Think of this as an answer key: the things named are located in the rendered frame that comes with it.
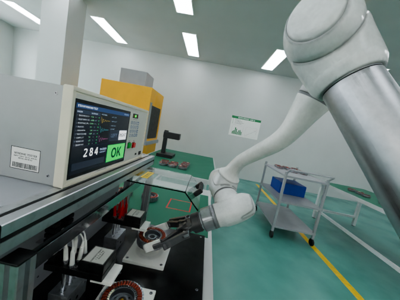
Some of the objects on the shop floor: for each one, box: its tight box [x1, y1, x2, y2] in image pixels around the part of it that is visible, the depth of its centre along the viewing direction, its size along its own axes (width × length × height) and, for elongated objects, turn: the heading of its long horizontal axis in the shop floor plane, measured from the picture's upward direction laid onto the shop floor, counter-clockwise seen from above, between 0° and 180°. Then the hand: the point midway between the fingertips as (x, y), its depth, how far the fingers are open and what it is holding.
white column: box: [35, 0, 87, 87], centre depth 365 cm, size 50×45×330 cm
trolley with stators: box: [255, 161, 335, 246], centre depth 290 cm, size 60×101×101 cm, turn 118°
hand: (153, 237), depth 72 cm, fingers closed on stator, 11 cm apart
